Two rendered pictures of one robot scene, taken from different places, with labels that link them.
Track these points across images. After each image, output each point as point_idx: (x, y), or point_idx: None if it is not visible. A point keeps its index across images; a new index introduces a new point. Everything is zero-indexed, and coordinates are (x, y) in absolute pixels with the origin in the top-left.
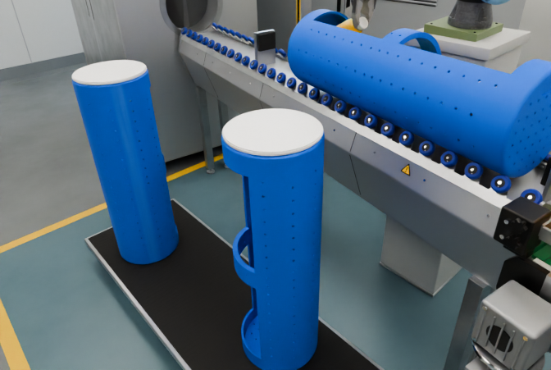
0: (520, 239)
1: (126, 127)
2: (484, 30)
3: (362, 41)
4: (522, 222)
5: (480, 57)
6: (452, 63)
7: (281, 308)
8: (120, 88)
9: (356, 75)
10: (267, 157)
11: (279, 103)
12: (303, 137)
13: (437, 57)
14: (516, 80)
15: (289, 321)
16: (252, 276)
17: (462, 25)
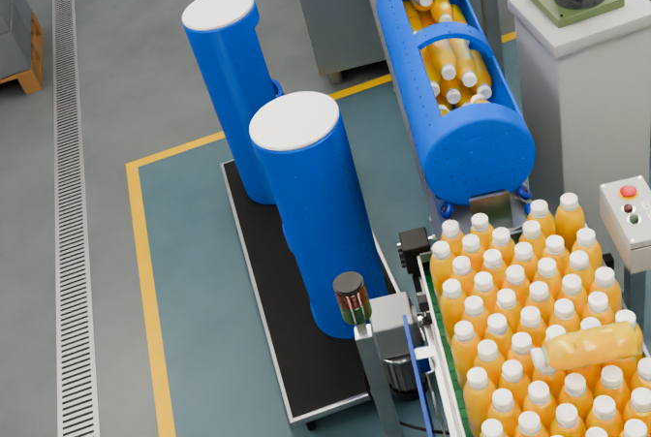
0: (404, 262)
1: (229, 70)
2: (578, 13)
3: (403, 31)
4: (398, 248)
5: (550, 52)
6: (425, 89)
7: (317, 276)
8: (218, 34)
9: (393, 66)
10: (268, 150)
11: (387, 54)
12: (307, 135)
13: (423, 77)
14: (438, 126)
15: (327, 290)
16: (289, 242)
17: (558, 1)
